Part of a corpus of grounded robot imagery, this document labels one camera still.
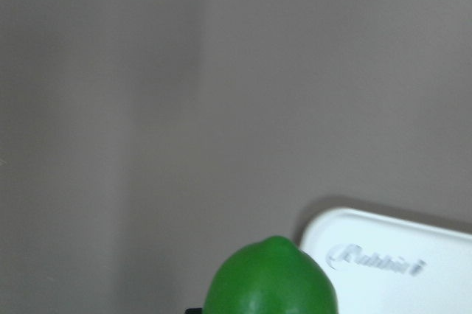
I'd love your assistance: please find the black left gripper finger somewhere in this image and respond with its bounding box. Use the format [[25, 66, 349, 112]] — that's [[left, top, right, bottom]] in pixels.
[[185, 307, 203, 314]]

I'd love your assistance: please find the green lime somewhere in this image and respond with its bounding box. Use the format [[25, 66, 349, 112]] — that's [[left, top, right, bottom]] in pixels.
[[202, 236, 339, 313]]

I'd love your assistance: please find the white rabbit tray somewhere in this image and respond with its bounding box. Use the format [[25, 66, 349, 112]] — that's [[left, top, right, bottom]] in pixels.
[[300, 208, 471, 313]]

